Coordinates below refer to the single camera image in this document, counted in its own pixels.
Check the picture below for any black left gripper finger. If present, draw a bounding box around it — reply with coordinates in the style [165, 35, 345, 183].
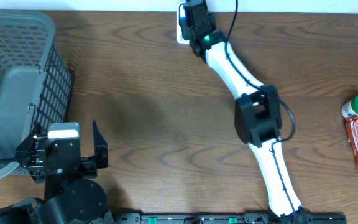
[93, 120, 108, 169]
[15, 123, 41, 162]

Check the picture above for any orange Top chocolate bar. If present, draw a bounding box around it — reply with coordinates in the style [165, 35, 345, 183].
[345, 116, 358, 174]

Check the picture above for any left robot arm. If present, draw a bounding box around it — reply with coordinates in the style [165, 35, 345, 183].
[0, 123, 115, 224]

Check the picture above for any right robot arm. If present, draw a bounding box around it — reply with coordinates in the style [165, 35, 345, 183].
[177, 0, 305, 223]

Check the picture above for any white barcode scanner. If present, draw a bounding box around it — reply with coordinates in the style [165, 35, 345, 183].
[176, 1, 189, 44]

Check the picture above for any grey plastic mesh basket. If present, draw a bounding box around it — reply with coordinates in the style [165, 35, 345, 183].
[0, 9, 74, 179]

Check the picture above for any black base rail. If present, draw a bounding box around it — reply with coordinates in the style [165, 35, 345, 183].
[113, 212, 347, 224]

